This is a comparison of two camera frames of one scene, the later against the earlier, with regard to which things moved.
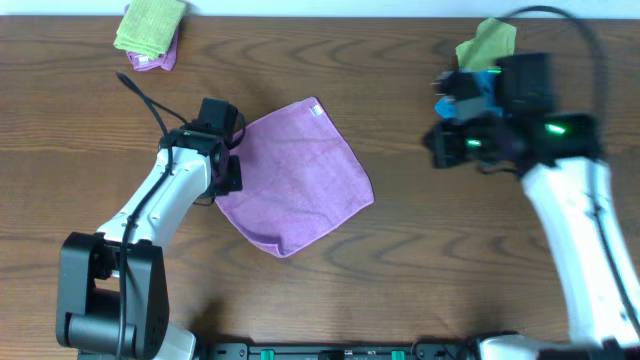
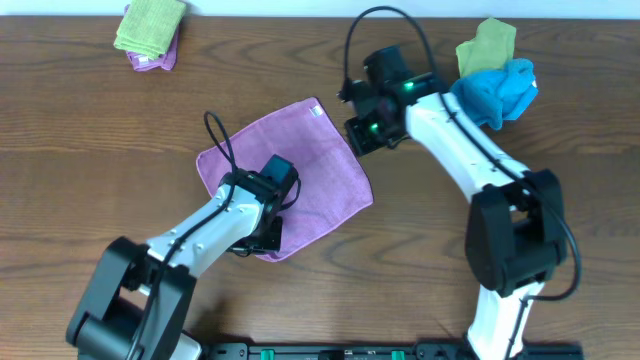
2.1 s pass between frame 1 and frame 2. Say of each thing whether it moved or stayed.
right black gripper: moved
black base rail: stayed
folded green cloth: stayed
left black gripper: moved
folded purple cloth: stayed
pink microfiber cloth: stayed
